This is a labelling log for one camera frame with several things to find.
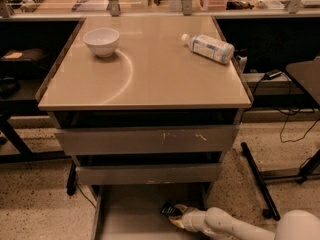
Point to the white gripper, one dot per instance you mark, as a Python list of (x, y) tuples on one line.
[(188, 220)]

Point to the dark blue rxbar wrapper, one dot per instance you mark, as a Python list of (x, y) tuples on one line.
[(170, 211)]

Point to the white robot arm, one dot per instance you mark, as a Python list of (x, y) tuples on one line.
[(219, 225)]

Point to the middle grey drawer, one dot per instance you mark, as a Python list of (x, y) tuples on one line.
[(149, 174)]

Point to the open bottom grey drawer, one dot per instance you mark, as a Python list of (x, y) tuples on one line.
[(133, 212)]

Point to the grey drawer cabinet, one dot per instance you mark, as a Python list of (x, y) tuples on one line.
[(151, 80)]

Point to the top grey drawer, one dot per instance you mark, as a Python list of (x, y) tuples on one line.
[(146, 140)]

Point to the black power adapter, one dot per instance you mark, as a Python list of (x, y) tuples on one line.
[(272, 74)]

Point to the clear plastic water bottle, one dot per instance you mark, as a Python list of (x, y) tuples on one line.
[(211, 48)]

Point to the white ceramic bowl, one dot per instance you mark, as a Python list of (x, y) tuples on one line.
[(102, 42)]

